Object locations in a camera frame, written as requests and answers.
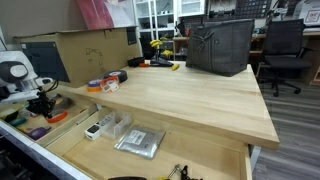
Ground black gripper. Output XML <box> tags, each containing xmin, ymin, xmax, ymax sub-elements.
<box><xmin>27</xmin><ymin>97</ymin><xmax>55</xmax><ymax>115</ymax></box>

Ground thin orange tape roll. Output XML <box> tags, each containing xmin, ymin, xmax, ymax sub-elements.
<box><xmin>46</xmin><ymin>109</ymin><xmax>68</xmax><ymax>123</ymax></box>

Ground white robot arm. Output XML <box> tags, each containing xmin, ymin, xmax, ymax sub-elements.
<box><xmin>0</xmin><ymin>51</ymin><xmax>58</xmax><ymax>118</ymax></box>

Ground left wooden drawer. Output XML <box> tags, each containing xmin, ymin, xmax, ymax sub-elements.
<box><xmin>0</xmin><ymin>92</ymin><xmax>96</xmax><ymax>146</ymax></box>

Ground wooden drawer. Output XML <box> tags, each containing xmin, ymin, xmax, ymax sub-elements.
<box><xmin>0</xmin><ymin>92</ymin><xmax>96</xmax><ymax>146</ymax></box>
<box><xmin>47</xmin><ymin>108</ymin><xmax>252</xmax><ymax>180</ymax></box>

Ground purple tape roll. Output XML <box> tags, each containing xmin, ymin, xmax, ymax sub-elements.
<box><xmin>28</xmin><ymin>126</ymin><xmax>51</xmax><ymax>140</ymax></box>

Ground orange blue tape roll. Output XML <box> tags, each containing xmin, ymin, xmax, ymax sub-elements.
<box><xmin>87</xmin><ymin>79</ymin><xmax>101</xmax><ymax>92</ymax></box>

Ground orange white tape dispenser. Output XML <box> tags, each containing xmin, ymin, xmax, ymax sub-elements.
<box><xmin>100</xmin><ymin>76</ymin><xmax>119</xmax><ymax>93</ymax></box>

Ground right wooden drawer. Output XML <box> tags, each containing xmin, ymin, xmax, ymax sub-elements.
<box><xmin>47</xmin><ymin>108</ymin><xmax>252</xmax><ymax>180</ymax></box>

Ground black tape roll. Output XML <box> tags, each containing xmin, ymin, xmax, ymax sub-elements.
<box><xmin>104</xmin><ymin>70</ymin><xmax>128</xmax><ymax>83</ymax></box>

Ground teal marker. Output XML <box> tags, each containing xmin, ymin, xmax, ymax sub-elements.
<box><xmin>9</xmin><ymin>117</ymin><xmax>26</xmax><ymax>127</ymax></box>

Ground large cardboard box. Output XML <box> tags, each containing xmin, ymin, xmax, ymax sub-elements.
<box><xmin>15</xmin><ymin>27</ymin><xmax>140</xmax><ymax>87</ymax></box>

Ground white handheld meter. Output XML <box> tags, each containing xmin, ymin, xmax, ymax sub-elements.
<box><xmin>85</xmin><ymin>116</ymin><xmax>113</xmax><ymax>140</ymax></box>

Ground clear plastic box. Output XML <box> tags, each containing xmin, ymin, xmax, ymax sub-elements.
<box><xmin>99</xmin><ymin>111</ymin><xmax>132</xmax><ymax>140</ymax></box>

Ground black pouch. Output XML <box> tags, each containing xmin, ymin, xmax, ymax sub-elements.
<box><xmin>127</xmin><ymin>57</ymin><xmax>145</xmax><ymax>67</ymax></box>

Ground silver foil bag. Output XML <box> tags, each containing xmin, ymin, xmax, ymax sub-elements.
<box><xmin>114</xmin><ymin>125</ymin><xmax>166</xmax><ymax>159</ymax></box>

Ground yellow black clamps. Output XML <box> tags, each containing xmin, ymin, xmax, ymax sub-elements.
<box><xmin>150</xmin><ymin>39</ymin><xmax>180</xmax><ymax>71</ymax></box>

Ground white shelving unit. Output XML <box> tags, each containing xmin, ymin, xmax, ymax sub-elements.
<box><xmin>133</xmin><ymin>0</ymin><xmax>206</xmax><ymax>40</ymax></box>

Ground black pliers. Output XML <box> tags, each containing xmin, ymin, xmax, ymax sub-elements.
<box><xmin>167</xmin><ymin>164</ymin><xmax>203</xmax><ymax>180</ymax></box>

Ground dark grey tote bag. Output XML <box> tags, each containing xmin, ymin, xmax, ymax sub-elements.
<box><xmin>186</xmin><ymin>19</ymin><xmax>255</xmax><ymax>77</ymax></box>

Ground black office chair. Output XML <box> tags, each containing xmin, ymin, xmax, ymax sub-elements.
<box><xmin>262</xmin><ymin>19</ymin><xmax>312</xmax><ymax>97</ymax></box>

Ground grey duct tape roll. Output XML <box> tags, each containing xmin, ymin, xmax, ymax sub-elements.
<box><xmin>54</xmin><ymin>96</ymin><xmax>70</xmax><ymax>109</ymax></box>

